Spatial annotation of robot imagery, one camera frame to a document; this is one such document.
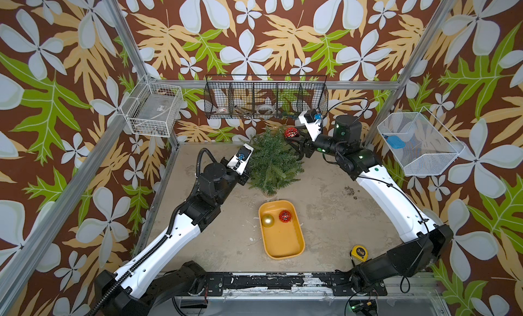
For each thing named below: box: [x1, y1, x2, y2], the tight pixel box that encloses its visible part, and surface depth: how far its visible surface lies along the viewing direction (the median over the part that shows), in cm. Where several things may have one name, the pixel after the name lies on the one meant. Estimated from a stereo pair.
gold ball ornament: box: [261, 213, 275, 228], surface depth 88 cm
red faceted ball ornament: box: [284, 126, 300, 139], surface depth 68 cm
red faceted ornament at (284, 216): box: [278, 209, 292, 224], surface depth 88 cm
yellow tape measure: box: [351, 245, 369, 263], surface depth 82 cm
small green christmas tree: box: [240, 125, 305, 197], surface depth 77 cm
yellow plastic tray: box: [258, 200, 306, 261], surface depth 88 cm
